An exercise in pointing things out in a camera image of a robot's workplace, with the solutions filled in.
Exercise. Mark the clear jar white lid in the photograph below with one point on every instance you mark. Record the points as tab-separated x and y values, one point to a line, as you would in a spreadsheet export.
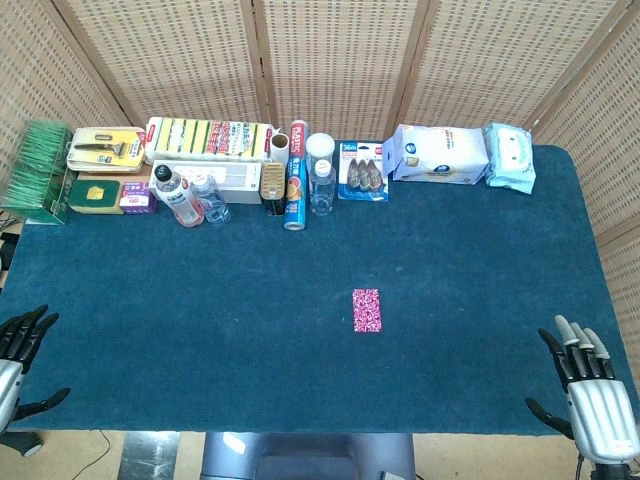
320	145

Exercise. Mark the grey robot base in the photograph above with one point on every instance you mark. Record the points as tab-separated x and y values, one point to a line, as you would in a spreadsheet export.
310	457

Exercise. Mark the small purple box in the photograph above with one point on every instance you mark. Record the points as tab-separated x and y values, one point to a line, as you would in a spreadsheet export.
135	200

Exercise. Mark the long white carton box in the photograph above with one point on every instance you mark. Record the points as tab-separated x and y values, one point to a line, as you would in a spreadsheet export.
240	180

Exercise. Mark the pink patterned card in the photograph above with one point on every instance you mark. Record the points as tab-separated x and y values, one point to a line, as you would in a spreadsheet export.
366	310

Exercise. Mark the black box beside table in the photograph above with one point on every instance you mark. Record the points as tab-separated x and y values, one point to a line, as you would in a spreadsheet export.
6	250

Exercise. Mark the brown cardboard box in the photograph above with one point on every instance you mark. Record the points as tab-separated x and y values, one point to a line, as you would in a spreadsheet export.
100	176

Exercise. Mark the black gold tin can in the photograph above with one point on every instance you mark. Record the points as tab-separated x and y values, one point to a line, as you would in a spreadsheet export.
273	182

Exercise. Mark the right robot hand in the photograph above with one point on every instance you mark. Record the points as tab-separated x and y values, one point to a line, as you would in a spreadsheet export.
600	415

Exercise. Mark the yellow razor blister pack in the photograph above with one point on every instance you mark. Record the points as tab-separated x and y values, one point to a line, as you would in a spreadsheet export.
125	145

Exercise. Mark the yellow green sponge multipack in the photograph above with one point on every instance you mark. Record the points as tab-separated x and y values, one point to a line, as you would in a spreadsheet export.
200	137

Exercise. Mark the white paper roll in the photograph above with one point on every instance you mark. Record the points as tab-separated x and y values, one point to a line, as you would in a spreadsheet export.
280	147

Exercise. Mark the white tissue pack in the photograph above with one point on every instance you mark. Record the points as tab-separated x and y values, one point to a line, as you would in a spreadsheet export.
440	155

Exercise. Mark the pink drink bottle black cap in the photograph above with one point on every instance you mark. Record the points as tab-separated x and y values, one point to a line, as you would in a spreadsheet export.
182	205

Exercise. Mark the blue felt table mat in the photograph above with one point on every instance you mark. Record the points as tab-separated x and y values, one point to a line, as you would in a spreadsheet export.
250	325

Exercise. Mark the blue plastic wrap roll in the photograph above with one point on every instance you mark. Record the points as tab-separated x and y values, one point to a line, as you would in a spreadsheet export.
296	190

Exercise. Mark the tall clear bottle white cap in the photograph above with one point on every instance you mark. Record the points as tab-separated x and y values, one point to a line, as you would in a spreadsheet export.
322	192

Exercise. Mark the small clear water bottle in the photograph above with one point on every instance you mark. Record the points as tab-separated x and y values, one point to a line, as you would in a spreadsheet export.
215	207

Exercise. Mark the shiny metal base plate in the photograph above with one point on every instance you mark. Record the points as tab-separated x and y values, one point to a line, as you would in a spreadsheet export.
150	457

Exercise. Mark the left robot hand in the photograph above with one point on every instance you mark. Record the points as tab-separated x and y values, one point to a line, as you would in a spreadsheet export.
12	385

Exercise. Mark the dark green small box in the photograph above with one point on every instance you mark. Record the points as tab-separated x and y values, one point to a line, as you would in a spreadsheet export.
95	195

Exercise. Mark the black caster wheel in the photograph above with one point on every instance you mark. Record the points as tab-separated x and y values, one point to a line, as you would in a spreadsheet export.
25	445

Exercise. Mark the blue hooks blister pack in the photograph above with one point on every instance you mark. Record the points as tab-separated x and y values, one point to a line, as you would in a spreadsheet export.
362	175

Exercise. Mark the light blue wet wipes pack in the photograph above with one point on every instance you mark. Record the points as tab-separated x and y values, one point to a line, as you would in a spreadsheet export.
510	160

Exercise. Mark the bamboo folding screen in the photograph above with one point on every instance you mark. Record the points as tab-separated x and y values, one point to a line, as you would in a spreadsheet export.
340	60

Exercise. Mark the green tea bag box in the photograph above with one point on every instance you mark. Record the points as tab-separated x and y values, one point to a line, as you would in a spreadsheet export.
35	170

